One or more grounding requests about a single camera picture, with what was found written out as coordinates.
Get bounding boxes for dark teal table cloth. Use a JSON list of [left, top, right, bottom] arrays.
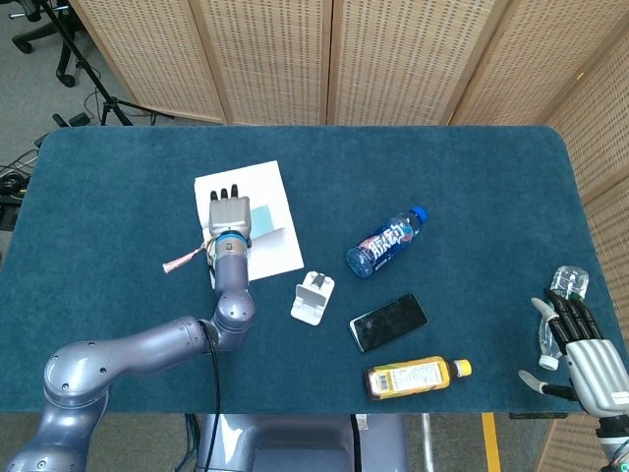
[[0, 125, 629, 415]]

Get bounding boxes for yellow-label tea bottle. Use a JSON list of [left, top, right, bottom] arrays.
[[364, 355, 474, 401]]

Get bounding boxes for black floor cables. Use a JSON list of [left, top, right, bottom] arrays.
[[0, 147, 38, 203]]

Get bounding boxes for wooden rattan folding screen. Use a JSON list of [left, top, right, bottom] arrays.
[[68, 0, 629, 472]]

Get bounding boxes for white folding phone stand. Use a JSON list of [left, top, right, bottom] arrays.
[[290, 270, 336, 325]]

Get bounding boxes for teal cream bookmark with tassel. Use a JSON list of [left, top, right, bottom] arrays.
[[162, 205, 274, 274]]

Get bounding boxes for white table leg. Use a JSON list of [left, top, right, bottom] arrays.
[[421, 413, 437, 472]]

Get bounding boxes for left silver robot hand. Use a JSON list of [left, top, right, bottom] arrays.
[[207, 184, 254, 247]]

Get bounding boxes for grey-blue robot torso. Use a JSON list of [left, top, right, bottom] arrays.
[[196, 413, 409, 472]]

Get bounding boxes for black tripod stand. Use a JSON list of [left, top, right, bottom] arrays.
[[41, 0, 173, 128]]

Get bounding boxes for black smartphone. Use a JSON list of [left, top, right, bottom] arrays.
[[349, 292, 429, 354]]

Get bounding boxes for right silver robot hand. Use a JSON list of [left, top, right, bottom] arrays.
[[518, 288, 629, 419]]

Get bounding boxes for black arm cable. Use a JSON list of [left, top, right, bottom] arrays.
[[199, 319, 223, 472]]

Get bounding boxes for clear empty plastic bottle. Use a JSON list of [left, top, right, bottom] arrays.
[[538, 265, 590, 371]]

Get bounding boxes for blue sports drink bottle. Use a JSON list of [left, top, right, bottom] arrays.
[[345, 206, 429, 279]]

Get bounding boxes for black office chair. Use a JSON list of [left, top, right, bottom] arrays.
[[9, 0, 83, 89]]

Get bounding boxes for open white notebook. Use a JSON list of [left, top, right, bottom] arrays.
[[194, 159, 305, 290]]

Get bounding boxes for yellow floor tape strip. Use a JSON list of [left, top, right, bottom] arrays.
[[481, 412, 503, 472]]

